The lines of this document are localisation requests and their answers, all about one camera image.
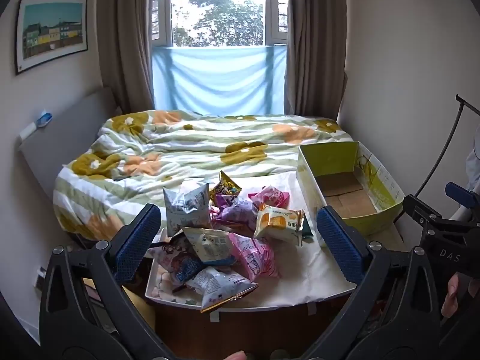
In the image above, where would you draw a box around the blue pink cartoon snack packet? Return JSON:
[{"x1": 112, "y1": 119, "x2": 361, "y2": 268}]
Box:
[{"x1": 148, "y1": 237, "x2": 205, "y2": 285}]

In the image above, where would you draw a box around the framed wall picture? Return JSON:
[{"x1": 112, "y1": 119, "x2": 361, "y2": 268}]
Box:
[{"x1": 14, "y1": 0, "x2": 89, "y2": 76}]

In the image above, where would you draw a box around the light blue cloth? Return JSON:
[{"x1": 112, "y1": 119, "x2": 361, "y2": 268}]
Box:
[{"x1": 152, "y1": 44, "x2": 287, "y2": 117}]

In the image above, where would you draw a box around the window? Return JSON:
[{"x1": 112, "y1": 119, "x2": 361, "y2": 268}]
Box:
[{"x1": 150, "y1": 0, "x2": 289, "y2": 49}]

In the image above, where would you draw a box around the large pink snack packet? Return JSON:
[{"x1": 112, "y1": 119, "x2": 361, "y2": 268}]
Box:
[{"x1": 229, "y1": 232, "x2": 280, "y2": 280}]

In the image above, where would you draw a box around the large white blue snack packet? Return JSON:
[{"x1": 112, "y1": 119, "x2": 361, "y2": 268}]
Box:
[{"x1": 163, "y1": 182, "x2": 212, "y2": 237}]

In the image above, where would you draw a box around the floral striped blanket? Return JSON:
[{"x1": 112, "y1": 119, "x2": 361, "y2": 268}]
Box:
[{"x1": 52, "y1": 109, "x2": 355, "y2": 241}]

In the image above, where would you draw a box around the person's right hand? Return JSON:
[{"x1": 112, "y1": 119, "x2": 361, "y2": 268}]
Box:
[{"x1": 440, "y1": 272, "x2": 480, "y2": 317}]

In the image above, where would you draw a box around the small pink snack packet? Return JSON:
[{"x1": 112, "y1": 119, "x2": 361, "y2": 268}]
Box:
[{"x1": 248, "y1": 185, "x2": 290, "y2": 209}]

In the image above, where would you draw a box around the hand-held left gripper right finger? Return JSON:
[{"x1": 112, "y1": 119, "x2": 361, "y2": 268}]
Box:
[{"x1": 304, "y1": 206, "x2": 442, "y2": 360}]

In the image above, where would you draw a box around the brown curtain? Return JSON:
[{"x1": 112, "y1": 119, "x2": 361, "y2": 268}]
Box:
[
  {"x1": 283, "y1": 0, "x2": 347, "y2": 121},
  {"x1": 97, "y1": 0, "x2": 156, "y2": 115}
]

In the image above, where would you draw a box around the white blue gold-edged snack packet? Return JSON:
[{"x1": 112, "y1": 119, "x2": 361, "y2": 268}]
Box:
[{"x1": 185, "y1": 266, "x2": 259, "y2": 314}]

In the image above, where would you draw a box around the pale grey cloth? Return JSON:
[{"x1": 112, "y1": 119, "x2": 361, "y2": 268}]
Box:
[{"x1": 465, "y1": 124, "x2": 480, "y2": 211}]

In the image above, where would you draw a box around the black curved rod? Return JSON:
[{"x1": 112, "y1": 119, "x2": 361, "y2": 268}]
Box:
[{"x1": 395, "y1": 94, "x2": 480, "y2": 222}]

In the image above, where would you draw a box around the cream orange bread packet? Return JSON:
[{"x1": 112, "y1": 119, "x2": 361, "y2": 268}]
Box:
[{"x1": 254, "y1": 203, "x2": 304, "y2": 247}]

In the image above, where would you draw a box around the grey headboard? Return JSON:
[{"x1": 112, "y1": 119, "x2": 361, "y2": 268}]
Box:
[{"x1": 19, "y1": 87, "x2": 121, "y2": 211}]

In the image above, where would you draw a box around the purple snack packet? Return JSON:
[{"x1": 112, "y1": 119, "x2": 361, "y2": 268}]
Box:
[{"x1": 210, "y1": 195, "x2": 259, "y2": 237}]

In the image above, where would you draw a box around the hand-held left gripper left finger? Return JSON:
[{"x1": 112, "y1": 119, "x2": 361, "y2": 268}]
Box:
[{"x1": 39, "y1": 204, "x2": 169, "y2": 360}]

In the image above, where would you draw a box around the yellow black snack packet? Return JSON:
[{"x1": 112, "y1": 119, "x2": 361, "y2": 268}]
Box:
[{"x1": 209, "y1": 170, "x2": 242, "y2": 199}]

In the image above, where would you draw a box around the green cardboard box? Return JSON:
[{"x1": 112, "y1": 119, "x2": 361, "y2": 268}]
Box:
[{"x1": 297, "y1": 140, "x2": 406, "y2": 248}]

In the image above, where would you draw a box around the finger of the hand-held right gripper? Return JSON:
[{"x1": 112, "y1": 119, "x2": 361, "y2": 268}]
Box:
[
  {"x1": 445, "y1": 182, "x2": 475, "y2": 209},
  {"x1": 403, "y1": 194, "x2": 449, "y2": 230}
]

